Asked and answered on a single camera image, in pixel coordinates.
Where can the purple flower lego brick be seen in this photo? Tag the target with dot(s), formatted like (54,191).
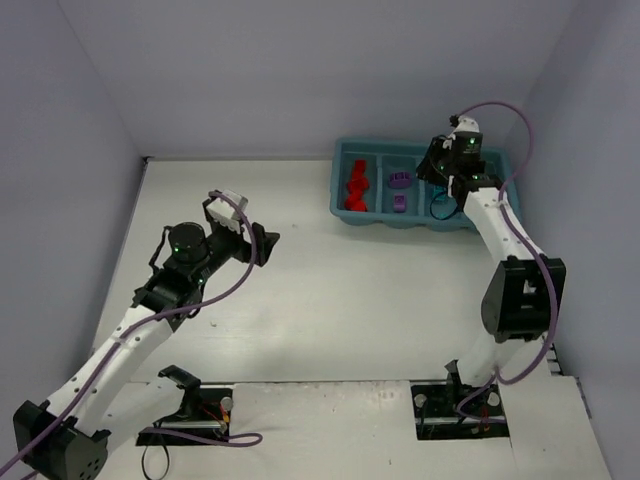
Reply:
(400,180)

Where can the red rounded lego brick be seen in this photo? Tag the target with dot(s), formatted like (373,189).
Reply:
(355,203)

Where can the teal four-compartment tray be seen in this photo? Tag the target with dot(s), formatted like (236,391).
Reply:
(383,158)

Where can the small red square lego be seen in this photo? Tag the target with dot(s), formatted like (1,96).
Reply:
(358,169)

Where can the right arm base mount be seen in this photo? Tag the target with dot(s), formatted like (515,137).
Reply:
(452,410)

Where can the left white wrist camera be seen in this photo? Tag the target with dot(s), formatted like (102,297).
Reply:
(220,210)

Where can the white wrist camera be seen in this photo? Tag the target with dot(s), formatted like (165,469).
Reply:
(462,125)
(220,210)

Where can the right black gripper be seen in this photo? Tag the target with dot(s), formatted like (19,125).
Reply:
(432,163)

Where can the teal rectangular lego brick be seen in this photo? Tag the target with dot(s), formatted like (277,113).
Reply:
(439,194)

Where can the purple rectangular lego brick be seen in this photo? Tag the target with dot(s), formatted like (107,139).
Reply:
(399,203)

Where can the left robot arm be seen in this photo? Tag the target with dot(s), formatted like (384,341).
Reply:
(71,434)

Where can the red angled lego piece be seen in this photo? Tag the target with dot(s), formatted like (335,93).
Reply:
(357,185)

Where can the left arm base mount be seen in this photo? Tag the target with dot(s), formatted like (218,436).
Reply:
(205,412)

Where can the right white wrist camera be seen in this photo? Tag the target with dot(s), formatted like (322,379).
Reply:
(462,125)

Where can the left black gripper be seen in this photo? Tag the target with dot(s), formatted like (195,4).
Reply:
(248,248)

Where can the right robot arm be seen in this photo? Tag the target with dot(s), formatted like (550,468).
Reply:
(521,303)

